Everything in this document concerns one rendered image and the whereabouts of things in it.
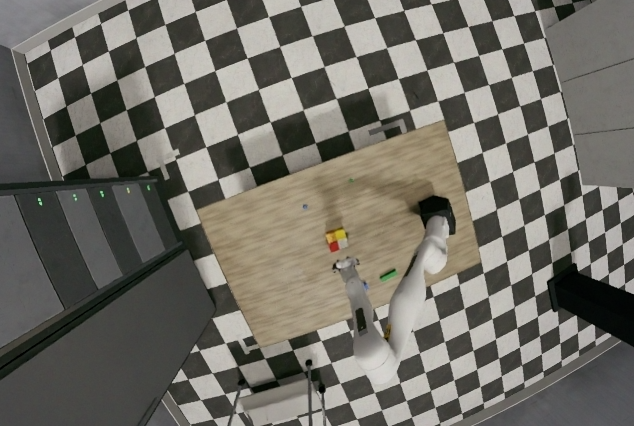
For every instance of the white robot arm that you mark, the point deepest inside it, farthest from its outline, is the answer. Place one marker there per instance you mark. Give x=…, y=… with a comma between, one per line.
x=371, y=351

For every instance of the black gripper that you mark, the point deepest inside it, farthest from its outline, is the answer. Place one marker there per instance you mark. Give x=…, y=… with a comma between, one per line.
x=337, y=269

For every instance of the green rectangular block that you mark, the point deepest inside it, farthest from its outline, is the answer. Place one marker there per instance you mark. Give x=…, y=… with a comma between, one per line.
x=388, y=275

